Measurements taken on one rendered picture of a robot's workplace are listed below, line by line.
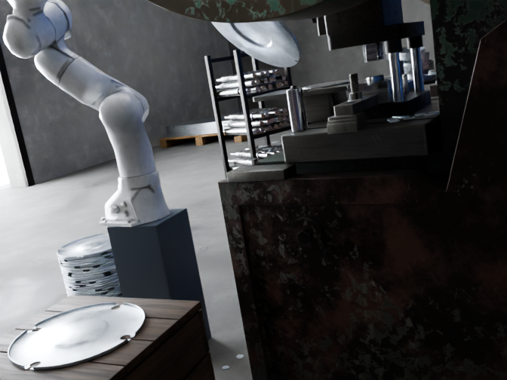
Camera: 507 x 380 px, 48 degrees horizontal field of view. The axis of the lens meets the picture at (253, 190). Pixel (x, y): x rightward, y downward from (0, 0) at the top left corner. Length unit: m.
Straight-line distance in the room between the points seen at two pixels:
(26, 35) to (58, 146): 4.91
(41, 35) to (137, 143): 0.39
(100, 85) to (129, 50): 5.77
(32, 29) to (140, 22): 6.11
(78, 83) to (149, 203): 0.40
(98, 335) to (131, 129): 0.63
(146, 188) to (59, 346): 0.61
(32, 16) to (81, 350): 0.91
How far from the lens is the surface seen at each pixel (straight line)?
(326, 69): 8.59
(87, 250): 2.38
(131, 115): 1.65
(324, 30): 1.33
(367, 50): 1.32
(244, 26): 1.53
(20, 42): 1.70
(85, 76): 1.74
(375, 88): 1.27
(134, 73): 7.53
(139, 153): 1.72
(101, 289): 2.36
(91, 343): 1.28
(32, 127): 6.38
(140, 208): 1.73
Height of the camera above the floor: 0.86
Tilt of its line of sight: 12 degrees down
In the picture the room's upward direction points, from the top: 9 degrees counter-clockwise
